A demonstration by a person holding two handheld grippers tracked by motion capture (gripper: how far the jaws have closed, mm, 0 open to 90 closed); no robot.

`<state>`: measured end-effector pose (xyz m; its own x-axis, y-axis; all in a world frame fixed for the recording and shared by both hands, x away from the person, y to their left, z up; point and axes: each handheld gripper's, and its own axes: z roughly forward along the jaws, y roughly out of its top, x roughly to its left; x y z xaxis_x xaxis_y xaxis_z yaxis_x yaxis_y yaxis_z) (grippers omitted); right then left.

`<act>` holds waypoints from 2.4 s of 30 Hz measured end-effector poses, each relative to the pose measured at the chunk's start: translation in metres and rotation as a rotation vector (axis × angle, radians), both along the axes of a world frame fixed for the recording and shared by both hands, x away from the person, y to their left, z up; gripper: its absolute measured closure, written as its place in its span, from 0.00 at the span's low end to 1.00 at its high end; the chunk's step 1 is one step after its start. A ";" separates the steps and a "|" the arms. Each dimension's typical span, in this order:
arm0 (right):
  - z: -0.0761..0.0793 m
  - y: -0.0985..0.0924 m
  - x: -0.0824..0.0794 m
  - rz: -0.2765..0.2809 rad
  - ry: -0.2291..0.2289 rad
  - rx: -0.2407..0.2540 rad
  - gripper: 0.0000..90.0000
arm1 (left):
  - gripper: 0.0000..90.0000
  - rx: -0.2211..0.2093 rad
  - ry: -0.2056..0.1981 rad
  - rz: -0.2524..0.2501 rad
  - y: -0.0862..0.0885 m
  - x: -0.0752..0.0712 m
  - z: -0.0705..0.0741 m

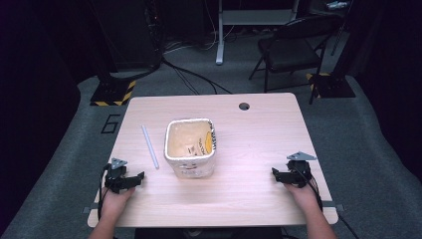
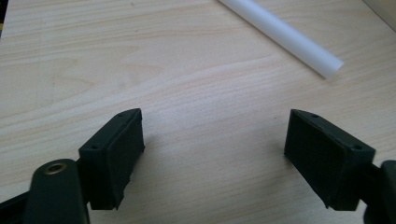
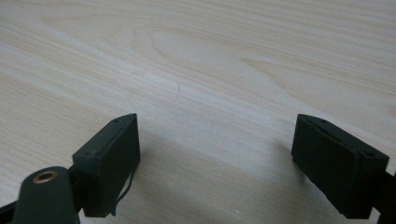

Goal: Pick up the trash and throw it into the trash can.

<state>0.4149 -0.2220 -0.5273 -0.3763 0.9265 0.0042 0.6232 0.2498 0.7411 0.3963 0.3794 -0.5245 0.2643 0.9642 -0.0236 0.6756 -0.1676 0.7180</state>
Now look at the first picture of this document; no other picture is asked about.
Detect black folding chair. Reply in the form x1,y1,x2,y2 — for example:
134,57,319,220
248,15,342,106

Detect white metal desk frame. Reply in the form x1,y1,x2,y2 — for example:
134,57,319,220
215,0,302,66

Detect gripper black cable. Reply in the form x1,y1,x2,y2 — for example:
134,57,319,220
293,163,361,239
97,162,113,221

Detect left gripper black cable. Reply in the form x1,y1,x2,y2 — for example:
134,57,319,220
97,162,113,221

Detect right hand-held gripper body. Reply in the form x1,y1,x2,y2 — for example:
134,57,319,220
286,151,318,189

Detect white floor cables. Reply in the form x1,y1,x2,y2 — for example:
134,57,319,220
163,23,240,56

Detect black yellow striped stand base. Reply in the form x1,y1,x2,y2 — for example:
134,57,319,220
90,79,137,108
306,72,356,100

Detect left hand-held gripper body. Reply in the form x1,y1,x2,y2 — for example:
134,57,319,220
104,157,129,194

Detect person's right hand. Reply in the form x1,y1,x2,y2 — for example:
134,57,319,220
283,181,322,213

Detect white plastic straw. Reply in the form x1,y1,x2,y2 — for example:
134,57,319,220
141,124,160,170

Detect person's left hand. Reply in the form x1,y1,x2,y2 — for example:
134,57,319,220
100,185,137,217

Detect thick black floor cable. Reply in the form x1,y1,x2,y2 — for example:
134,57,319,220
108,54,234,96

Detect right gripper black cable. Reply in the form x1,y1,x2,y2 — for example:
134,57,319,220
293,163,361,239

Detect grey table edge bracket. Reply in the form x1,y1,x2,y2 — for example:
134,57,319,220
320,200,345,212
82,202,101,215

